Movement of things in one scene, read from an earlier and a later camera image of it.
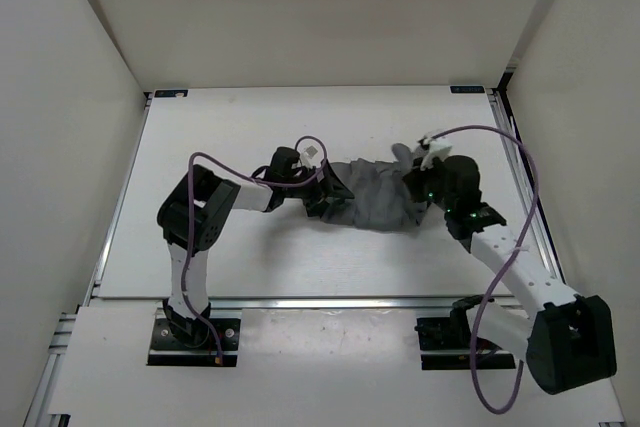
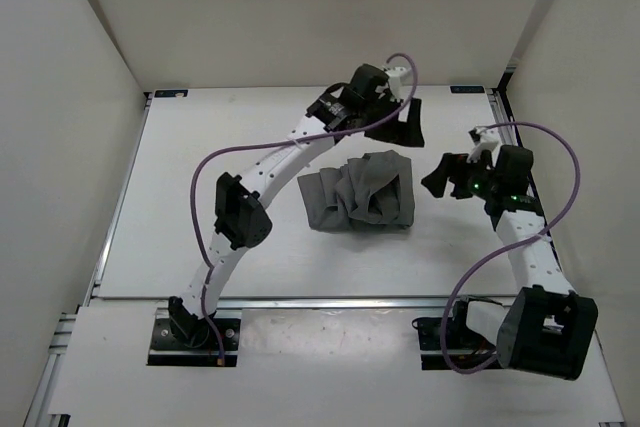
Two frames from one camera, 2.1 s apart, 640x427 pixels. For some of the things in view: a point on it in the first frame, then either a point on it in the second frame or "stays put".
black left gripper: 328,187 → 405,133
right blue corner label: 467,89 stays put
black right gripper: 416,176 → 453,166
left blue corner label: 174,93 stays put
